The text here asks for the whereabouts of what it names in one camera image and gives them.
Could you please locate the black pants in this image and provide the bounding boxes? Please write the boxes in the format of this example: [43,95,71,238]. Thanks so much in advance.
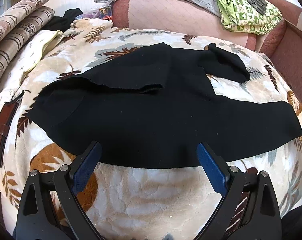
[27,43,302,169]

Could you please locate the leaf pattern fleece blanket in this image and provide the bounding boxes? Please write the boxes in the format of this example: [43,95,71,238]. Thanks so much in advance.
[0,20,302,239]

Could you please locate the brown leather belt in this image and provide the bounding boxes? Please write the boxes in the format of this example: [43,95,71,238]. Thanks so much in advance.
[0,91,24,168]

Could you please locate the small black garment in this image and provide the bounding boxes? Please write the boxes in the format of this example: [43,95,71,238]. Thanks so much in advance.
[42,8,82,32]

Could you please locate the striped floral upper cushion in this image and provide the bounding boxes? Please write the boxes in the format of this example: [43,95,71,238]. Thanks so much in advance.
[0,0,50,42]

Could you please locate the green patterned folded cloth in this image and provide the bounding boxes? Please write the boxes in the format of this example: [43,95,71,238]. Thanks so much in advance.
[217,0,282,35]

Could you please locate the colourful printed packet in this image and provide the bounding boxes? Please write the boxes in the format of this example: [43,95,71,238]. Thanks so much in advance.
[75,5,112,20]

